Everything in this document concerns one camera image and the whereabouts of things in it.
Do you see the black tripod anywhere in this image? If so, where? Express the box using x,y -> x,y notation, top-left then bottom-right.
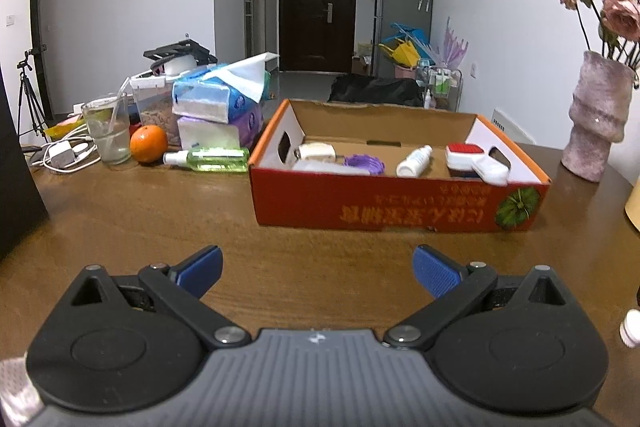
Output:
16,48 -> 51,138

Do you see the small white bottle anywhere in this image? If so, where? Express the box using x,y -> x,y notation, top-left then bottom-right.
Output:
396,145 -> 434,178

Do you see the small brown cardboard box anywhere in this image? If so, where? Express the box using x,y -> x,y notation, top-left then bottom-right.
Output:
351,41 -> 373,75

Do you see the white straw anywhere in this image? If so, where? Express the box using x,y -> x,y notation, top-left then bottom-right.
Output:
111,79 -> 130,142

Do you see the green spray bottle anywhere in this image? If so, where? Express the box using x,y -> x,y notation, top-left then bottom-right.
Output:
163,147 -> 250,172

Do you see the clear food container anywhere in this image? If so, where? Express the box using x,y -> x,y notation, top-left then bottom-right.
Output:
130,74 -> 181,148

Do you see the blue tissue pack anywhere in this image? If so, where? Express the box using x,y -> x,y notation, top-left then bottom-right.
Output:
171,53 -> 281,124

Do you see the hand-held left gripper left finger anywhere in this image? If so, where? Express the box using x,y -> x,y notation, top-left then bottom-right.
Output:
57,244 -> 253,351

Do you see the white cable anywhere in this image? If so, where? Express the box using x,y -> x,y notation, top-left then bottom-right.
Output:
27,134 -> 103,172

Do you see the purple plastic lid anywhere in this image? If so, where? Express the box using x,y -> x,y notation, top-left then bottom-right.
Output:
343,153 -> 387,176

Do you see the red and white lint brush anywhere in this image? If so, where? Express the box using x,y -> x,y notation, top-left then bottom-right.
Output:
445,143 -> 512,186

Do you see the black cloth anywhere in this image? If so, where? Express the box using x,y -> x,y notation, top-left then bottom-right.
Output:
327,74 -> 426,108

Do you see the purple and white tissue pack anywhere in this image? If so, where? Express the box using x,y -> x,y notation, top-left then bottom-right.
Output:
177,104 -> 264,152

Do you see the black folding stand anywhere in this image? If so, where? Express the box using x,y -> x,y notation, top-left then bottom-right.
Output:
143,39 -> 218,68

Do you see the purple wall decoration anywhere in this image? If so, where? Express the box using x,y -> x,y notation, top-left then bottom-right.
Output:
440,17 -> 471,68

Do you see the black paper bag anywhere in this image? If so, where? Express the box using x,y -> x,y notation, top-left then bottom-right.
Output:
0,69 -> 49,260

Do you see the storage cart with bottles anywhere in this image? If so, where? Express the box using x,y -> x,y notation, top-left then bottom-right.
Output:
416,59 -> 464,112

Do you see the yellow packet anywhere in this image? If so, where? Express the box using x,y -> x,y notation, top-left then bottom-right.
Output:
42,119 -> 86,140

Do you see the dark room door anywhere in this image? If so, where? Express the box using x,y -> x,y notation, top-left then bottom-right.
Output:
29,0 -> 53,122

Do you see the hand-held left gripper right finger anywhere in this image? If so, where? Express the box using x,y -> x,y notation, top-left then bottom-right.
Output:
382,244 -> 583,351

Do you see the grey refrigerator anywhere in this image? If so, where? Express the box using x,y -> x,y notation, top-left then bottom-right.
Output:
372,0 -> 436,80

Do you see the orange fruit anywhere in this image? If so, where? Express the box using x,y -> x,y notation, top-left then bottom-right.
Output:
130,125 -> 168,164

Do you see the red cardboard box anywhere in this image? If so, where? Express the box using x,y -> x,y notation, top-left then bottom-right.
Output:
248,98 -> 552,233

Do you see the white flat panel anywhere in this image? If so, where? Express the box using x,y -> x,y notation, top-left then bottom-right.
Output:
491,108 -> 536,145

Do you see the white bottle cap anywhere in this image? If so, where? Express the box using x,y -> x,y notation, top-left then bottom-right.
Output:
619,308 -> 640,349

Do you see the blue plastic rack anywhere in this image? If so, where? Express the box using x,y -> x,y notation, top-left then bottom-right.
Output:
390,22 -> 431,58

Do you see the dark front door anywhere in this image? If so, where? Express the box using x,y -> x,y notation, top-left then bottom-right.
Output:
279,0 -> 358,74

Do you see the white charger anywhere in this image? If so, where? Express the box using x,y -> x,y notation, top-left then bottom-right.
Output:
47,142 -> 76,170

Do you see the clear glass cup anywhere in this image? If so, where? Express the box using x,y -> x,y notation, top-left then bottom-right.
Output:
81,99 -> 132,166

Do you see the pink ceramic vase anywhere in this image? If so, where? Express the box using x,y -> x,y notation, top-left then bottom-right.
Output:
561,50 -> 636,184

